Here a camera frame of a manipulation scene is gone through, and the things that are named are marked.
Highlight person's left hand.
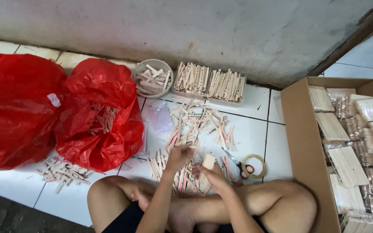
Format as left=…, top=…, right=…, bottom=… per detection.
left=165, top=145, right=196, bottom=173

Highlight person's right hand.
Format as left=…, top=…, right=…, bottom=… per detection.
left=192, top=162, right=233, bottom=195

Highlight bundle of wooden sticks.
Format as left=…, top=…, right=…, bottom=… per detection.
left=202, top=153, right=216, bottom=170

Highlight scattered heap of wooden sticks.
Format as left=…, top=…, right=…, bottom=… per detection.
left=147, top=96, right=239, bottom=196

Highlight person's legs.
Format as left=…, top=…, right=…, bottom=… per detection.
left=87, top=175, right=317, bottom=233

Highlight clear plastic bag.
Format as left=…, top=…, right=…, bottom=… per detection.
left=144, top=100, right=175, bottom=136

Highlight clear tape roll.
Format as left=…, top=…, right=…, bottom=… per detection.
left=241, top=154, right=267, bottom=179

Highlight clear tray of wooden sticks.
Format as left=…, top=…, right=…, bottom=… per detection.
left=172, top=61, right=247, bottom=105

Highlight round white mesh basket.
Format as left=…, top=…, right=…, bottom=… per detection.
left=131, top=59, right=174, bottom=99

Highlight open red plastic bag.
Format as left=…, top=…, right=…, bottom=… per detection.
left=54, top=58, right=145, bottom=173

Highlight small pile of wooden sticks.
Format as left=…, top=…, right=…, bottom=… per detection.
left=36, top=156, right=94, bottom=195

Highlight cardboard box of stick packets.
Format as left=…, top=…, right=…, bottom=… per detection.
left=280, top=76, right=373, bottom=233

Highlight large red plastic bag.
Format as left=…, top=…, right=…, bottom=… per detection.
left=0, top=52, right=68, bottom=170

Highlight scissors with black orange handles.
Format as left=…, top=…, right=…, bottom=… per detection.
left=221, top=148, right=255, bottom=179

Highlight brown wooden door frame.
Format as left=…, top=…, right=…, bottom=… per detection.
left=308, top=0, right=373, bottom=77

